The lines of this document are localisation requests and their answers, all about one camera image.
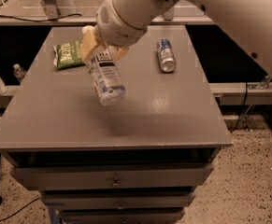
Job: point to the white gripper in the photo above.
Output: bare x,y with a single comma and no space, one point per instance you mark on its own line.
116,27

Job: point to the blue label plastic water bottle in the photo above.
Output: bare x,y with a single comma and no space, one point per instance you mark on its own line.
106,78

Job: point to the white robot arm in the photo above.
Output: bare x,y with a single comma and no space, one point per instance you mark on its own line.
247,22

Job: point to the small clear bottle background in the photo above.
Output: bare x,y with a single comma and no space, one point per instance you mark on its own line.
19,72

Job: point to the green chip bag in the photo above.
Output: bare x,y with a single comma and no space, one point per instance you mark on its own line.
67,55

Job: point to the blue silver soda can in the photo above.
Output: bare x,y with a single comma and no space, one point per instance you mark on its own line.
166,56

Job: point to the grey drawer cabinet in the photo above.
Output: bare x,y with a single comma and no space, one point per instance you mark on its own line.
55,119

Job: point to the top drawer with knob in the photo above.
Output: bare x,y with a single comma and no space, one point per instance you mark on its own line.
113,177

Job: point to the drawer with knob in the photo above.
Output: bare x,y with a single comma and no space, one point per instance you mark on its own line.
118,201
128,216
113,177

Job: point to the middle drawer with knob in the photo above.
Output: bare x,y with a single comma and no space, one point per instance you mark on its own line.
118,201

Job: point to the bottom drawer with knob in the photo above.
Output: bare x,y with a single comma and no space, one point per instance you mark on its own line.
128,216

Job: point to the grey metal post left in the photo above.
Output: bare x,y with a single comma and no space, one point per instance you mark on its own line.
55,9

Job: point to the grey metal post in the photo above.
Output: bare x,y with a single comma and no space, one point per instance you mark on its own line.
55,9
169,14

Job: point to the grey metal post centre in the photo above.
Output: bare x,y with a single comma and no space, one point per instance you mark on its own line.
169,14

